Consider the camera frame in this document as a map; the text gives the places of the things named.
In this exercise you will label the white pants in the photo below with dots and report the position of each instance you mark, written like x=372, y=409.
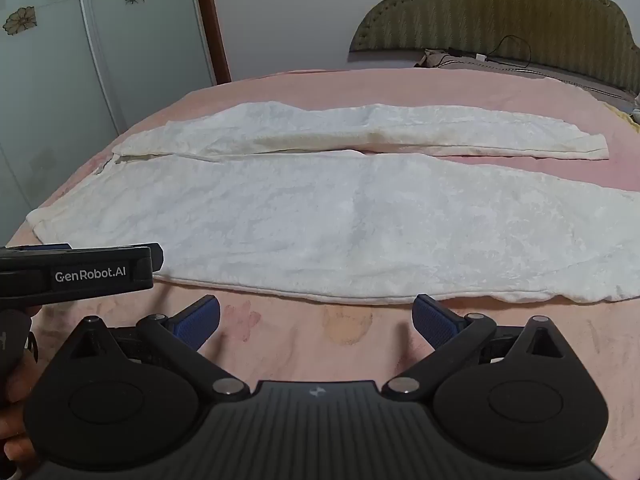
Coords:
x=350, y=220

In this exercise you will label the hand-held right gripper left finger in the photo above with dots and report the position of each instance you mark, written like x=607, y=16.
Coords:
x=201, y=318

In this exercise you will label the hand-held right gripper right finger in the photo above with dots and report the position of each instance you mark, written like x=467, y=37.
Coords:
x=431, y=318

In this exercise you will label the olive padded headboard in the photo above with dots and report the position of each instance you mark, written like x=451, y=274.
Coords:
x=500, y=5

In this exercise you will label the brown wooden frame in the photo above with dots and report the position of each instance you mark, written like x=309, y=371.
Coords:
x=212, y=20

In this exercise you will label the pink blanket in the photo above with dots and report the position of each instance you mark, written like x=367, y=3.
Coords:
x=310, y=340

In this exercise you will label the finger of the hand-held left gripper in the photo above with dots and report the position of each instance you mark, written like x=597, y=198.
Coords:
x=47, y=247
x=158, y=258

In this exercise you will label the person's left hand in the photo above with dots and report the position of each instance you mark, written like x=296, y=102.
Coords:
x=12, y=395

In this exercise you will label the flower print wardrobe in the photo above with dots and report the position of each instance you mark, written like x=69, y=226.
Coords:
x=75, y=60

